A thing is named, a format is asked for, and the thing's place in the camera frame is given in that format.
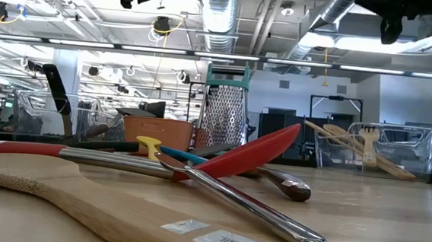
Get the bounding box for silver ventilation duct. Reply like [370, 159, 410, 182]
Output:
[288, 0, 363, 63]
[195, 0, 244, 55]

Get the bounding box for teal steel box grater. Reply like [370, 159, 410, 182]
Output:
[194, 61, 254, 151]

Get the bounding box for black cabinet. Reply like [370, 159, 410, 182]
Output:
[257, 107, 316, 161]

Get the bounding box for wooden slotted spoon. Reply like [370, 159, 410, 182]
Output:
[300, 119, 403, 177]

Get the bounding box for black workstation frame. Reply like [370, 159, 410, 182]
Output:
[309, 94, 364, 123]

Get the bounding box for dark brown wooden spoon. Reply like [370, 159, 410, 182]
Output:
[240, 164, 314, 203]

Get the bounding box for long LED light bar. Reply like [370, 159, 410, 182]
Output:
[0, 33, 432, 79]

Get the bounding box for blue silicone spoon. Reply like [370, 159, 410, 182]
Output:
[158, 145, 209, 166]

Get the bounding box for clear plastic bin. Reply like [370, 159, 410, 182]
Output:
[311, 118, 432, 182]
[11, 89, 127, 149]

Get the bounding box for orange plastic bin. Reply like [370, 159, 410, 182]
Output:
[121, 114, 197, 153]

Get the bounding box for red slotted spoon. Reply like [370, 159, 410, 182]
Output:
[0, 101, 302, 191]

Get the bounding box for large round black spatula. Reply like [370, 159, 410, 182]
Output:
[37, 62, 80, 139]

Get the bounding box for yellow silicone spoon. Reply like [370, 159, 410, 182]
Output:
[134, 135, 163, 162]

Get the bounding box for stainless steel utensil handle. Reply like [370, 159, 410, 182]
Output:
[148, 153, 334, 242]

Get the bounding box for wooden fork spoon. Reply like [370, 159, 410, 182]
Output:
[356, 125, 383, 168]

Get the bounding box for large light wooden spoon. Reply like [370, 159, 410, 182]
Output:
[0, 151, 335, 242]

